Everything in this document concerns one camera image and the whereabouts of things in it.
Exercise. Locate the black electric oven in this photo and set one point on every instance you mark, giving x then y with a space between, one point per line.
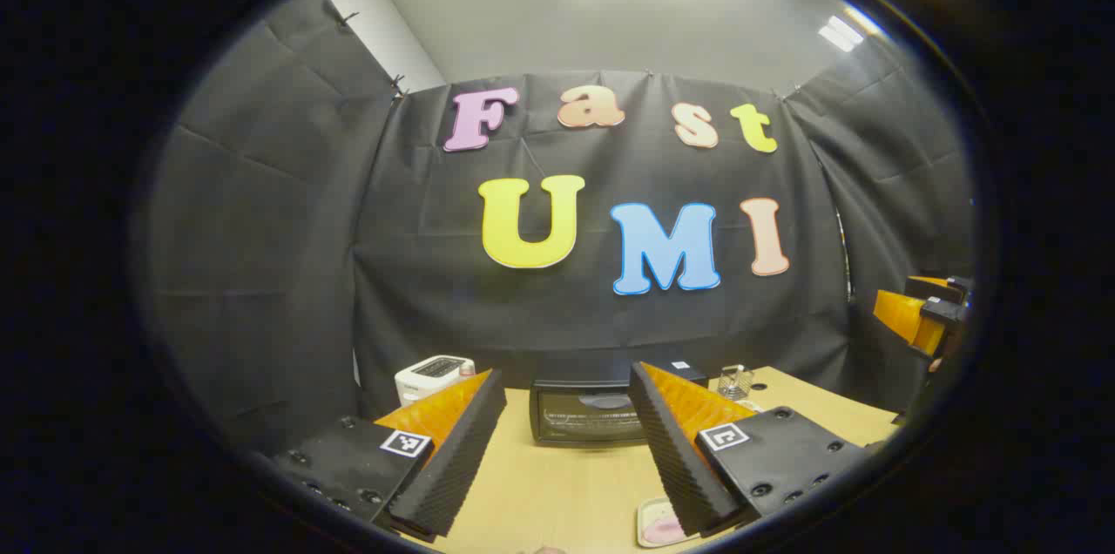
579 415

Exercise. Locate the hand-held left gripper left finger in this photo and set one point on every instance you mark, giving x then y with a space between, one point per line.
453 467

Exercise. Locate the pink ham slice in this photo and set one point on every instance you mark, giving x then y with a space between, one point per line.
666 530

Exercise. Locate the white toaster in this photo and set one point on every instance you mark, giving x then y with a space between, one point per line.
431 373

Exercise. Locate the black backdrop cloth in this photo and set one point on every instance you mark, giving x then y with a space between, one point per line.
435 293

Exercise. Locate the ceiling light panel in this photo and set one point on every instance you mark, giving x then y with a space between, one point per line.
841 33

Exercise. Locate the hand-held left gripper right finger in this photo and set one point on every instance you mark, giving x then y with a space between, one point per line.
671 458

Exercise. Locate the cream baking dish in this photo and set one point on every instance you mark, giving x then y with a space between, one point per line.
649 519

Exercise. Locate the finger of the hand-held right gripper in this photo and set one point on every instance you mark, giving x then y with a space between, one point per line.
906 314
932 284

